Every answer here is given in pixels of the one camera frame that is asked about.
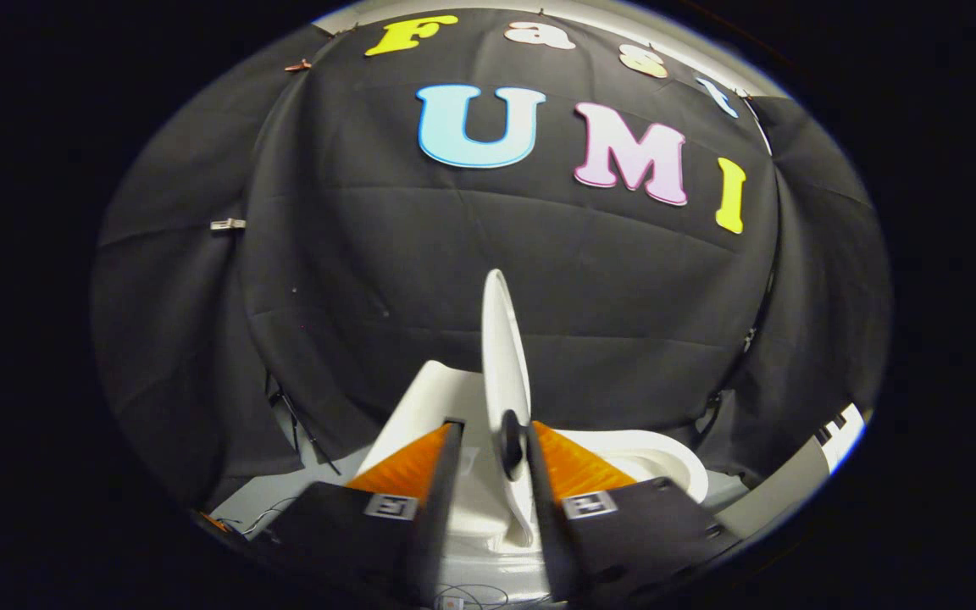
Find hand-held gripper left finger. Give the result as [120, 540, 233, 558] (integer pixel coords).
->
[247, 421, 465, 609]

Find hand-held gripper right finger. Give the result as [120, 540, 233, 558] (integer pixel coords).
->
[525, 420, 741, 604]

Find black round pull tab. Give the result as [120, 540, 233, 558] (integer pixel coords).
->
[501, 410, 526, 480]

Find white toilet lid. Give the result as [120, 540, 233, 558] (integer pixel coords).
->
[481, 269, 535, 548]

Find white ceramic toilet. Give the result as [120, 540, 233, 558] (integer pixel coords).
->
[357, 360, 709, 560]

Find white toilet seat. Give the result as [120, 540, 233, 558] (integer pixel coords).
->
[552, 429, 709, 502]

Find black backdrop cloth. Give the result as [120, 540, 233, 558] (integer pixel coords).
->
[90, 7, 893, 509]

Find grey cabinet with white top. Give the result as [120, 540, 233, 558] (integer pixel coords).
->
[715, 403, 867, 539]

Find thin cables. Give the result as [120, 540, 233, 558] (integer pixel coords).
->
[213, 498, 298, 543]

